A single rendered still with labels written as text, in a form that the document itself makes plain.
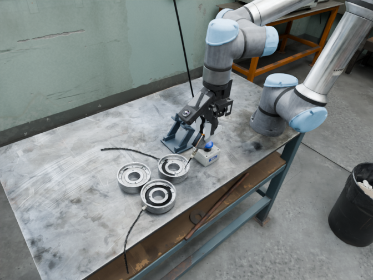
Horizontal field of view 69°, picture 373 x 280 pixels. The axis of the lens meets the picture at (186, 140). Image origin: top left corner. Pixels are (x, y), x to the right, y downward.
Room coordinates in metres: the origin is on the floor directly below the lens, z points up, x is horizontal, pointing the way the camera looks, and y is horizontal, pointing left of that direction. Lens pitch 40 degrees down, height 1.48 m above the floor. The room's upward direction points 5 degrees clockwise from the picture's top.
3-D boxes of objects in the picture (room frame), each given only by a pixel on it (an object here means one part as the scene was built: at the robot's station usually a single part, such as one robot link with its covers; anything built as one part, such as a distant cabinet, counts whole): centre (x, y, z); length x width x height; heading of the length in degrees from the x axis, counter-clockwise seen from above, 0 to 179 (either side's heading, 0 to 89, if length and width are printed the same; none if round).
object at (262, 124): (0.94, -0.34, 0.85); 0.15 x 0.15 x 0.10
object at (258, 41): (0.73, -0.15, 1.23); 0.11 x 0.11 x 0.08; 24
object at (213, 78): (0.68, -0.06, 1.15); 0.08 x 0.08 x 0.05
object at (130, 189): (0.57, 0.16, 0.82); 0.10 x 0.10 x 0.04
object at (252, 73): (3.22, -0.93, 0.39); 1.50 x 0.62 x 0.78; 133
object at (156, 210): (0.50, 0.07, 0.82); 0.10 x 0.10 x 0.04
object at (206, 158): (0.71, -0.08, 0.82); 0.08 x 0.07 x 0.05; 133
